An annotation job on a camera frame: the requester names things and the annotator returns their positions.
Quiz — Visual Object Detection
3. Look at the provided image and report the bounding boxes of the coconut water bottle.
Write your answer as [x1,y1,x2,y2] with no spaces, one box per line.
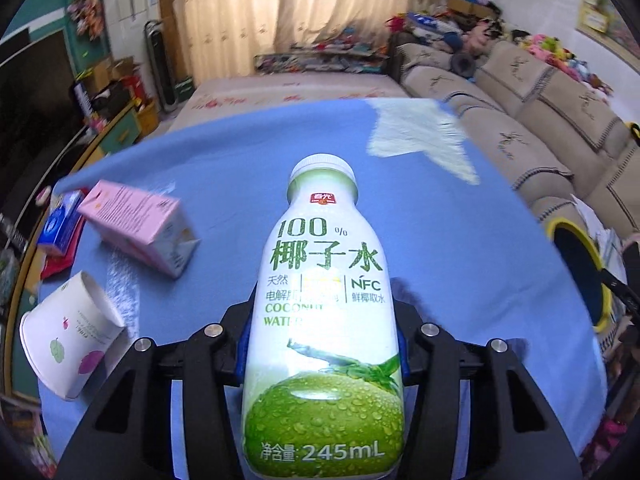
[242,154,405,479]

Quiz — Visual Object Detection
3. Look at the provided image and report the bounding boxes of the pink strawberry milk carton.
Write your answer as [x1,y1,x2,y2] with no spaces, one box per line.
[78,180,200,278]

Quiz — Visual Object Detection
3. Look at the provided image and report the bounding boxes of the white fruit paper cup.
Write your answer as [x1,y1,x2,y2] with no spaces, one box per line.
[18,272,125,401]

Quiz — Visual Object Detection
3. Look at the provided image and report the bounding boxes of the black yellow-rimmed trash bin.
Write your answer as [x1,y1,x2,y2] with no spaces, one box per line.
[546,218,613,334]

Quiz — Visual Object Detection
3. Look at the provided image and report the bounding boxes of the blue star tablecloth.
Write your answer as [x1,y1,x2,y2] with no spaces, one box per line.
[43,99,606,479]

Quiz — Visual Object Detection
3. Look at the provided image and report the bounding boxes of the blue tissue pack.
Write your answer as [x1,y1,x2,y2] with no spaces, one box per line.
[37,190,86,257]

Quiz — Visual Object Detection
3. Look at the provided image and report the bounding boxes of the white papers on sofa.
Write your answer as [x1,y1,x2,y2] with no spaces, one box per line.
[572,195,624,274]

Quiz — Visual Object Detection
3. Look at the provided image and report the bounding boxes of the floral floor mat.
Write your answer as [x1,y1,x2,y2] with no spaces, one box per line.
[169,73,407,132]

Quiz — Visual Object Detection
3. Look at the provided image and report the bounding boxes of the beige sectional sofa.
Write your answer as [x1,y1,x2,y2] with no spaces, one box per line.
[390,41,639,238]

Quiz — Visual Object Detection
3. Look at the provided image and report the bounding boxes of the black flat television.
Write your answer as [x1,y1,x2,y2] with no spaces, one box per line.
[1,32,82,220]

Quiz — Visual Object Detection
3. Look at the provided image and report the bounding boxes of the plush toy pile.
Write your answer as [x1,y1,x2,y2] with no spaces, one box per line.
[442,18,614,100]

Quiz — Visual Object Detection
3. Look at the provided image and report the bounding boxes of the black tower fan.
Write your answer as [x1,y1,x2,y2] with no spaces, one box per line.
[144,20,178,113]

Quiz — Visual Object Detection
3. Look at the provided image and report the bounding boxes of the cream patterned curtains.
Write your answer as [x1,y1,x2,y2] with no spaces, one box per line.
[174,0,444,84]

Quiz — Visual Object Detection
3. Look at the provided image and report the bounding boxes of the hanging flower decoration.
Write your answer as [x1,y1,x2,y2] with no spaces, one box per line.
[66,0,105,41]

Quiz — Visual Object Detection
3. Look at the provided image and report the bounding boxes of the white air conditioner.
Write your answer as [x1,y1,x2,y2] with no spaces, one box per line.
[103,0,160,65]

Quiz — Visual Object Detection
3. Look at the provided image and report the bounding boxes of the framed flower painting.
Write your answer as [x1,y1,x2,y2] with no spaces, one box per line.
[577,0,639,70]

